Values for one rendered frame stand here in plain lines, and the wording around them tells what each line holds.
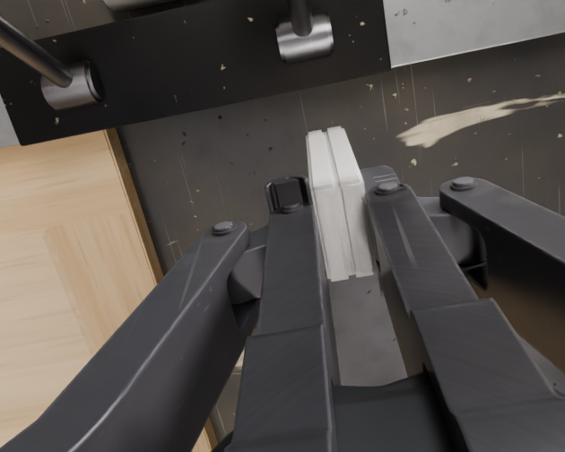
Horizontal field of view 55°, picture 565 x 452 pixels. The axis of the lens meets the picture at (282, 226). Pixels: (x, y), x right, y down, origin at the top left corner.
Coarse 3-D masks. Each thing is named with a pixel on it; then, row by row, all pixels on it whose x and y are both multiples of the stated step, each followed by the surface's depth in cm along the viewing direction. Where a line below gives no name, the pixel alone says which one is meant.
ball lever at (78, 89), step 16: (0, 16) 21; (0, 32) 21; (16, 32) 22; (16, 48) 23; (32, 48) 23; (32, 64) 24; (48, 64) 25; (80, 64) 27; (48, 80) 27; (64, 80) 26; (80, 80) 27; (96, 80) 28; (48, 96) 27; (64, 96) 27; (80, 96) 27; (96, 96) 27
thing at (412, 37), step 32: (384, 0) 27; (416, 0) 27; (448, 0) 27; (480, 0) 27; (512, 0) 27; (544, 0) 27; (416, 32) 27; (448, 32) 27; (480, 32) 27; (512, 32) 27; (544, 32) 27; (0, 96) 29; (0, 128) 30
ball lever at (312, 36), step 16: (288, 0) 23; (304, 0) 23; (288, 16) 26; (304, 16) 24; (320, 16) 26; (288, 32) 26; (304, 32) 25; (320, 32) 26; (288, 48) 26; (304, 48) 26; (320, 48) 26
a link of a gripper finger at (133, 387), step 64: (192, 256) 13; (128, 320) 11; (192, 320) 11; (256, 320) 14; (128, 384) 9; (192, 384) 11; (0, 448) 8; (64, 448) 8; (128, 448) 9; (192, 448) 11
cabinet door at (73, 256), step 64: (0, 192) 34; (64, 192) 33; (128, 192) 34; (0, 256) 36; (64, 256) 35; (128, 256) 35; (0, 320) 37; (64, 320) 37; (0, 384) 40; (64, 384) 39
